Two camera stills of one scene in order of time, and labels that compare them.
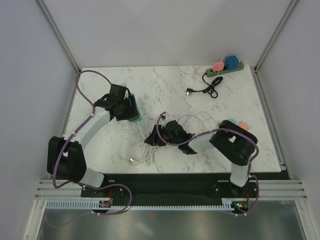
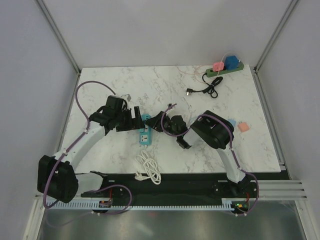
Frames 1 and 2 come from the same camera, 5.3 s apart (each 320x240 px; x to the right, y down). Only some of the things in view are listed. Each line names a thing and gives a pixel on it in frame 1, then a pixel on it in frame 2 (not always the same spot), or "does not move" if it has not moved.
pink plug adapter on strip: [216, 66] does not move
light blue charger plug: [232, 120] does not move
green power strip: [210, 72] does not move
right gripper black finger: [154, 139] -> [155, 122]
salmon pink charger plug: [244, 125] does not move
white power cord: [149, 154] -> [152, 171]
